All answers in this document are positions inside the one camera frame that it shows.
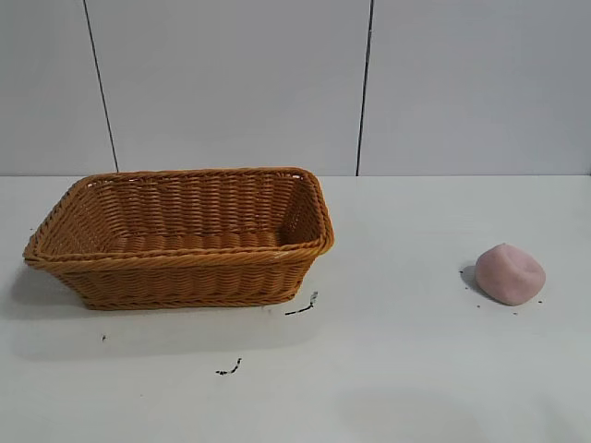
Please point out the brown woven wicker basket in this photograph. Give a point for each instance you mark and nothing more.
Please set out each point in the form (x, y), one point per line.
(184, 272)

